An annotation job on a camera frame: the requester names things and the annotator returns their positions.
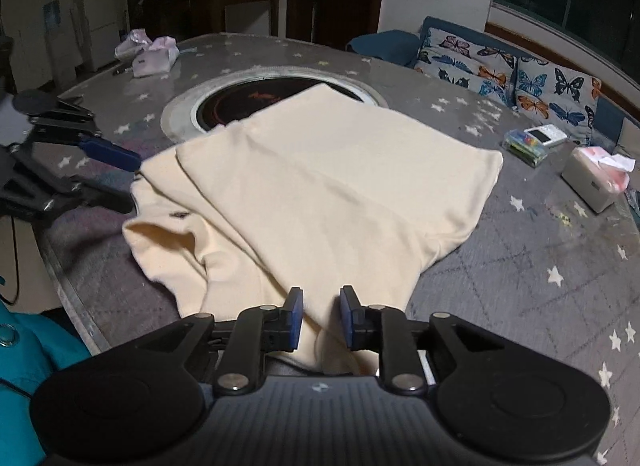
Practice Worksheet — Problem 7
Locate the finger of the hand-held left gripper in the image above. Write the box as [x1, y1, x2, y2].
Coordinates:
[29, 116, 144, 173]
[7, 148, 137, 215]

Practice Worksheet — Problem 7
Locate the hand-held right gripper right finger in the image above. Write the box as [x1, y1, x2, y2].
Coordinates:
[339, 285, 531, 396]

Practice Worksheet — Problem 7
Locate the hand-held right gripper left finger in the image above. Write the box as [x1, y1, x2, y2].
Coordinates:
[122, 287, 306, 396]

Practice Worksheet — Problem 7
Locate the cream garment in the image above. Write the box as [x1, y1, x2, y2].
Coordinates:
[121, 83, 505, 378]

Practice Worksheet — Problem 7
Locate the pink tissue pack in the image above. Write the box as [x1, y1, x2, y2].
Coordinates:
[132, 37, 180, 78]

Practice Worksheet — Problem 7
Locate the white refrigerator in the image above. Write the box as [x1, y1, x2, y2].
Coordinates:
[82, 0, 126, 72]

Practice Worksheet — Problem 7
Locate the pink white plastic bag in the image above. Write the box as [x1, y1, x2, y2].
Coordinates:
[115, 29, 154, 61]

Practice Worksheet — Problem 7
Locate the round black induction cooktop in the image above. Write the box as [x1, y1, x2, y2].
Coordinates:
[162, 66, 389, 145]

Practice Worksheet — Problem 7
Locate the grey star-print tablecloth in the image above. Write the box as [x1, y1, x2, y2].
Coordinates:
[37, 33, 640, 466]

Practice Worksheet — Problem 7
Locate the teal jacket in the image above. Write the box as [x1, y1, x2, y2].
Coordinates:
[0, 303, 94, 466]

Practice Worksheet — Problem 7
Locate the wooden sideboard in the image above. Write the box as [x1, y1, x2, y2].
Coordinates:
[207, 0, 282, 37]

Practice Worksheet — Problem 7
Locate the clear plastic box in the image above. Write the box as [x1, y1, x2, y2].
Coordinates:
[502, 129, 547, 167]

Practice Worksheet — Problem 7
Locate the white remote control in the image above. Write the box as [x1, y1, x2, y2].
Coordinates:
[522, 124, 568, 149]

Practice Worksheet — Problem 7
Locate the blue sofa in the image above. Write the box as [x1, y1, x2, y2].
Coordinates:
[346, 16, 640, 157]

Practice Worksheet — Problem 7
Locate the butterfly print cushion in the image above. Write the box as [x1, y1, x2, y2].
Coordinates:
[515, 56, 604, 147]
[414, 28, 519, 109]

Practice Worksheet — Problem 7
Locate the white tissue box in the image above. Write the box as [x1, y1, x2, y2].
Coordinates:
[561, 146, 637, 213]

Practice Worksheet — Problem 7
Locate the grey cushion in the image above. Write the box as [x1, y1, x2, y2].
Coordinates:
[614, 118, 640, 157]

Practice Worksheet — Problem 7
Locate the black cable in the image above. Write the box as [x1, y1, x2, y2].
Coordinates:
[0, 218, 22, 307]

